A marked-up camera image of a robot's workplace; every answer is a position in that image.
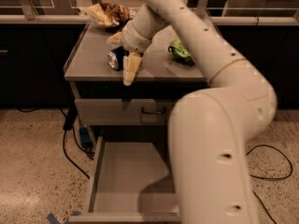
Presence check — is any black cable on right floor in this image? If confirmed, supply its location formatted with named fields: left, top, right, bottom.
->
left=246, top=144, right=293, bottom=224

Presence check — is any brown yellow chip bag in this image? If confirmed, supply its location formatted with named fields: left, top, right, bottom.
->
left=84, top=3, right=133, bottom=31

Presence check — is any blue tape on floor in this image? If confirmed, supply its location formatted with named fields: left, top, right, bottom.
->
left=46, top=211, right=80, bottom=224

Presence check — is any green snack bag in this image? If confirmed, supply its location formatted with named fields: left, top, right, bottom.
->
left=168, top=38, right=192, bottom=63

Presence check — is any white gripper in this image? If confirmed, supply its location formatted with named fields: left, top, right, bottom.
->
left=107, top=21, right=151, bottom=86

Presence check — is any blue power adapter box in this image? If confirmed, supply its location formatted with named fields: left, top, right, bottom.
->
left=79, top=128, right=93, bottom=147

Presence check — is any closed grey upper drawer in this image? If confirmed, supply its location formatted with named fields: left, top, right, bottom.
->
left=75, top=99, right=173, bottom=126

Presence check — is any black counter with grey rail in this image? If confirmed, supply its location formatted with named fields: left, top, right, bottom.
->
left=0, top=0, right=299, bottom=109

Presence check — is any open grey middle drawer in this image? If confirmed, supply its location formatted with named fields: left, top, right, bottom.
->
left=69, top=137, right=180, bottom=224

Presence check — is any black cable on floor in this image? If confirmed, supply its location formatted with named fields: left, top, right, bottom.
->
left=246, top=144, right=293, bottom=224
left=16, top=104, right=95, bottom=180

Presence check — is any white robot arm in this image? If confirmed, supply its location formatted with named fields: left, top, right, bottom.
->
left=120, top=0, right=277, bottom=224

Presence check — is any grey drawer cabinet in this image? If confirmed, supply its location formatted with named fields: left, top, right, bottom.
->
left=63, top=7, right=244, bottom=224

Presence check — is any black cable on left floor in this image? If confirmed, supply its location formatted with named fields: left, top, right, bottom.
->
left=16, top=104, right=95, bottom=180

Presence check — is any blue pepsi can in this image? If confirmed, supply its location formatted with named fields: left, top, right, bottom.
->
left=107, top=46, right=129, bottom=71

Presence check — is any black drawer handle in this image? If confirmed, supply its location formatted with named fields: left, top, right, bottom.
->
left=141, top=107, right=166, bottom=115

